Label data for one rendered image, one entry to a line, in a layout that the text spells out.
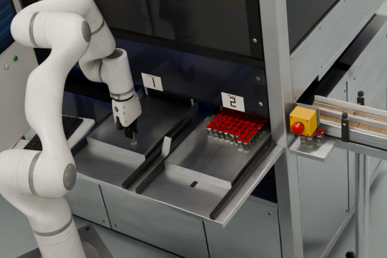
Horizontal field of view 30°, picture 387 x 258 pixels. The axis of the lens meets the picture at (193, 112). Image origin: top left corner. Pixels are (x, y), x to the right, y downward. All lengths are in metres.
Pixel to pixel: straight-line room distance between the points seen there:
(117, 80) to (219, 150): 0.42
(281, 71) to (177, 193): 0.51
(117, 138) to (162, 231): 0.70
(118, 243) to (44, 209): 1.48
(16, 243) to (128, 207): 0.69
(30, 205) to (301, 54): 0.99
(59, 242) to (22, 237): 1.61
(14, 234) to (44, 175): 1.82
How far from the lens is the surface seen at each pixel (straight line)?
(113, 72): 2.36
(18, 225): 3.76
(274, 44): 2.23
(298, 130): 2.33
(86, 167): 2.53
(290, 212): 2.65
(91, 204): 3.40
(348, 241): 3.35
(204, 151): 2.48
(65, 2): 2.07
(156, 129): 2.61
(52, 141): 1.93
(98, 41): 2.21
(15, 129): 2.85
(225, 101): 2.46
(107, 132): 2.66
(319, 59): 2.54
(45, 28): 1.97
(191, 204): 2.28
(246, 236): 2.88
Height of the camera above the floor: 2.41
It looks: 35 degrees down
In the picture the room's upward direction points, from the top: 9 degrees counter-clockwise
